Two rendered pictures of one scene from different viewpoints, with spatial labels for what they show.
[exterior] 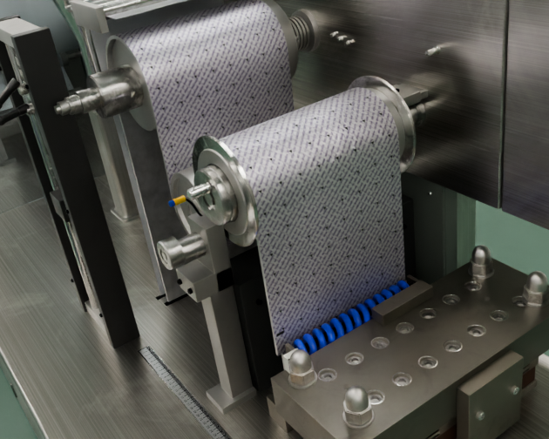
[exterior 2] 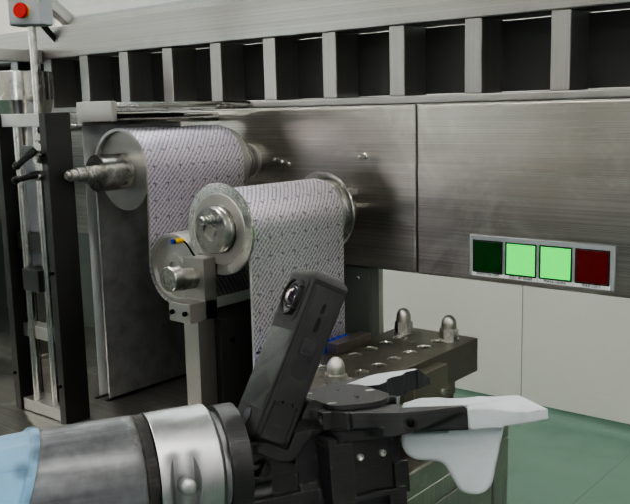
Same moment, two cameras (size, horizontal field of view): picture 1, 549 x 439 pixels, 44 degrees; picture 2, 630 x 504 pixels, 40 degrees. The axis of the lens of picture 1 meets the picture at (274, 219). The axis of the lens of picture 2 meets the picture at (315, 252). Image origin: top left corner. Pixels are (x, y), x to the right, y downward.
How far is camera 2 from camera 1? 0.72 m
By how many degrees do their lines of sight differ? 27
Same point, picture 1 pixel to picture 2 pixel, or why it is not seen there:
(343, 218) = (306, 264)
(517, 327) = (439, 350)
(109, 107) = (109, 179)
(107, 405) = not seen: hidden behind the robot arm
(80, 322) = (20, 415)
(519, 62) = (426, 154)
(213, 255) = (205, 284)
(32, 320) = not seen: outside the picture
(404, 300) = (351, 338)
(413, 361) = (368, 365)
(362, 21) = (302, 145)
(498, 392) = (432, 388)
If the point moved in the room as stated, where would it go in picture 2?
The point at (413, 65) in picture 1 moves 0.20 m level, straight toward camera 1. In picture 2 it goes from (345, 172) to (363, 180)
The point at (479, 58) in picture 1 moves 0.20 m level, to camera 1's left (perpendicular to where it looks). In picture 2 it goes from (397, 157) to (291, 161)
